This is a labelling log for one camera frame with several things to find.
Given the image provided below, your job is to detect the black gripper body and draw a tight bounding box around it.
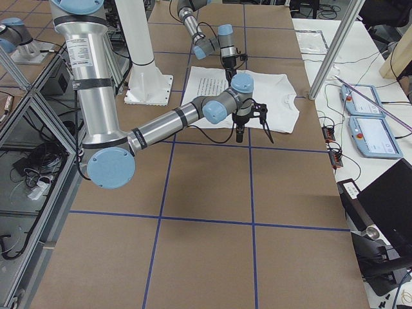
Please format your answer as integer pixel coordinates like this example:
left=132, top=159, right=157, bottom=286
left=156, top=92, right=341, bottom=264
left=232, top=109, right=253, bottom=129
left=221, top=55, right=238, bottom=70

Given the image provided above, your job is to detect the white long-sleeve printed shirt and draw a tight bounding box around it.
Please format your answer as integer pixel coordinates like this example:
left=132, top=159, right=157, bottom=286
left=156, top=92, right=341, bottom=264
left=182, top=66, right=299, bottom=133

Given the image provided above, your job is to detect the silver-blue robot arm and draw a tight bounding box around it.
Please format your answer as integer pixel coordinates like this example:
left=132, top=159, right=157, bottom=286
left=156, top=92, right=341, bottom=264
left=176, top=0, right=241, bottom=84
left=50, top=1, right=256, bottom=189

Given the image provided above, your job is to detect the third grey-blue robot arm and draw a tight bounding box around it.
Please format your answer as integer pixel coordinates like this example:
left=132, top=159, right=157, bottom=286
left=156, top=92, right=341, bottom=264
left=1, top=17, right=55, bottom=64

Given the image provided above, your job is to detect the clear plastic sheet taped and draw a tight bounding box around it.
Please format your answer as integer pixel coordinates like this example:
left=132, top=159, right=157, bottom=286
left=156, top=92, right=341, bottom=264
left=295, top=30, right=328, bottom=55

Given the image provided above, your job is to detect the orange-black electronics board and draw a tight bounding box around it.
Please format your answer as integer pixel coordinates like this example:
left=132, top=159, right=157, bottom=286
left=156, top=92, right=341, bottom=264
left=328, top=149, right=343, bottom=170
left=321, top=126, right=335, bottom=143

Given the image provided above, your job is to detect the upper blue teach pendant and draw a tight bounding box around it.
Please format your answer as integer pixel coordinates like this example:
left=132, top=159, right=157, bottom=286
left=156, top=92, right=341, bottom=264
left=341, top=84, right=386, bottom=118

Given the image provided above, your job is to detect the blue teach pendant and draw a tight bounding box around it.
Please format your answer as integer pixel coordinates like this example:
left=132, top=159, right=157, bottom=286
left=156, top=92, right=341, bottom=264
left=348, top=116, right=403, bottom=159
left=341, top=84, right=386, bottom=118

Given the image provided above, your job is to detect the lower blue teach pendant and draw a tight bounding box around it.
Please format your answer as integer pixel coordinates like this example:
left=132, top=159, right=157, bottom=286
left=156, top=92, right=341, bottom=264
left=348, top=116, right=403, bottom=159

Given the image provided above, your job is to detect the black box white label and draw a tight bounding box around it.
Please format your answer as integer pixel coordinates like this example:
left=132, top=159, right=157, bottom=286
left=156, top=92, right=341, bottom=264
left=337, top=178, right=380, bottom=240

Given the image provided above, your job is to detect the metal rod reacher tool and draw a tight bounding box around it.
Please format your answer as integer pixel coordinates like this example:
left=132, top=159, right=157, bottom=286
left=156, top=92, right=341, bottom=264
left=334, top=75, right=412, bottom=132

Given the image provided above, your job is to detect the black laptop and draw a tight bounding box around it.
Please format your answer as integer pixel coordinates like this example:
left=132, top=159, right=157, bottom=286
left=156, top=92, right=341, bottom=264
left=357, top=158, right=411, bottom=256

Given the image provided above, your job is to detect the black monitor stand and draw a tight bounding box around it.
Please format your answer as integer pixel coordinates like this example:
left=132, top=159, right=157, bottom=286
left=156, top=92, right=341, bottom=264
left=351, top=233, right=411, bottom=296

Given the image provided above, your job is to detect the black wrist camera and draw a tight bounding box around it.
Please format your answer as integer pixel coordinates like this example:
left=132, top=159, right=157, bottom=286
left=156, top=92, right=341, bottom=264
left=236, top=48, right=248, bottom=62
left=250, top=101, right=268, bottom=123

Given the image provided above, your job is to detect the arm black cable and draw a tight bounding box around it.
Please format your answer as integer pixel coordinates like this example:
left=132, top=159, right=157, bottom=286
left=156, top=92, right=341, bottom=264
left=189, top=112, right=275, bottom=145
left=194, top=21, right=220, bottom=42

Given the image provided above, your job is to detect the aluminium frame post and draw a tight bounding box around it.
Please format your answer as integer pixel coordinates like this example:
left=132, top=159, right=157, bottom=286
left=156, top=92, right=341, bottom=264
left=308, top=0, right=365, bottom=100

